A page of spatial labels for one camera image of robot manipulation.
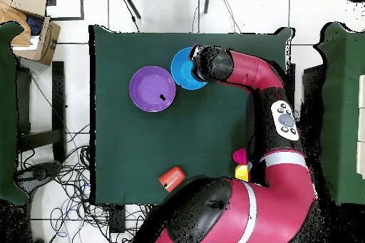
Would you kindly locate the black chair frame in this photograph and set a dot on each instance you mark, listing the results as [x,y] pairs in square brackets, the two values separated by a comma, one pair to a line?
[58,97]
[312,83]

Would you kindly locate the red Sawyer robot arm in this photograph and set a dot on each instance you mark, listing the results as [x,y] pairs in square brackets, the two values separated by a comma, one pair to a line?
[279,197]

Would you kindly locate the dark green tablecloth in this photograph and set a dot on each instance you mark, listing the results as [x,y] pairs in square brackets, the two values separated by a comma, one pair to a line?
[119,55]

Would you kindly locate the large blue bowl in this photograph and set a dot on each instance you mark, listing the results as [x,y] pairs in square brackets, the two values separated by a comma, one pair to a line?
[182,72]

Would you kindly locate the blue cloth bundle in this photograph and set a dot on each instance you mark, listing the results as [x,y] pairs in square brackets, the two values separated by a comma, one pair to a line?
[34,25]

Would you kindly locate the black tripod leg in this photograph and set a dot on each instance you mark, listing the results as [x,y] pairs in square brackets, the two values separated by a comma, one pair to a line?
[130,3]
[207,0]

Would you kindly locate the cardboard box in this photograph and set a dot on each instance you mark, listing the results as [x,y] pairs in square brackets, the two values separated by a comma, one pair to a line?
[50,43]

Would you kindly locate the black power strip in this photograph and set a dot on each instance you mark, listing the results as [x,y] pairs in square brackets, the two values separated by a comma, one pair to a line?
[117,218]

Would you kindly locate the orange cup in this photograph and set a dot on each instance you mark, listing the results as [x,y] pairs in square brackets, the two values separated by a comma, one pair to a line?
[172,179]

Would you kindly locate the purple bowl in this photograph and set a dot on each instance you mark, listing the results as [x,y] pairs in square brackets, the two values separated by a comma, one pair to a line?
[148,86]

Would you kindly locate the pink cup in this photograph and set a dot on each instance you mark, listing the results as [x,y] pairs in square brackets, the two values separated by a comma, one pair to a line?
[239,156]

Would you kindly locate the yellow cup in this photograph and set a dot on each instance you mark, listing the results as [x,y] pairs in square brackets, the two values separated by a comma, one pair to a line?
[241,173]

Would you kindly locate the white board black frame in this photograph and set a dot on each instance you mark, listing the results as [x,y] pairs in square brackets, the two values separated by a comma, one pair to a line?
[68,3]

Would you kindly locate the green covered side table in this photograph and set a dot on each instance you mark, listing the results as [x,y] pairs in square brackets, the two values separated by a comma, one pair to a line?
[342,83]
[7,112]

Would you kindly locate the dark grey stand base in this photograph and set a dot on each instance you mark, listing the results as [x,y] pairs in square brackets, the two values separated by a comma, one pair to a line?
[37,173]

